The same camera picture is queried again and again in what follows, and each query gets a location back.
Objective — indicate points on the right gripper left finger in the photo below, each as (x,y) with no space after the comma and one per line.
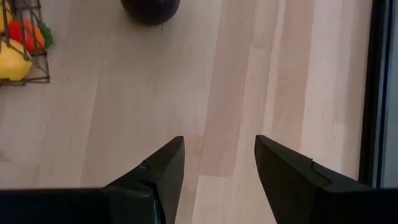
(164,174)

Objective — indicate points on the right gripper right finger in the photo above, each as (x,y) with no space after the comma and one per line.
(295,193)

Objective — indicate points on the yellow lemon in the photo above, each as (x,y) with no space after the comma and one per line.
(12,62)

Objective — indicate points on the small red tomato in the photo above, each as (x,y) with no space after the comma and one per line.
(26,35)

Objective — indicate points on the purple eggplant ball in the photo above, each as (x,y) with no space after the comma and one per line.
(150,9)

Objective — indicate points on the black metal table frame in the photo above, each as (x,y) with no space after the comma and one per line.
(371,93)

